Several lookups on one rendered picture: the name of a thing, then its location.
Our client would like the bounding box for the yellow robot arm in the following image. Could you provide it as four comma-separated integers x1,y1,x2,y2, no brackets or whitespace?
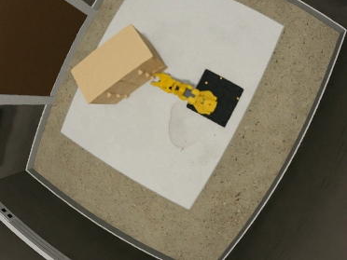
161,78,216,115

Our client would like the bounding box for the tan wooden chest of drawers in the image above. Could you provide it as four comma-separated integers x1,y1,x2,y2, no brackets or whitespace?
71,24,168,104

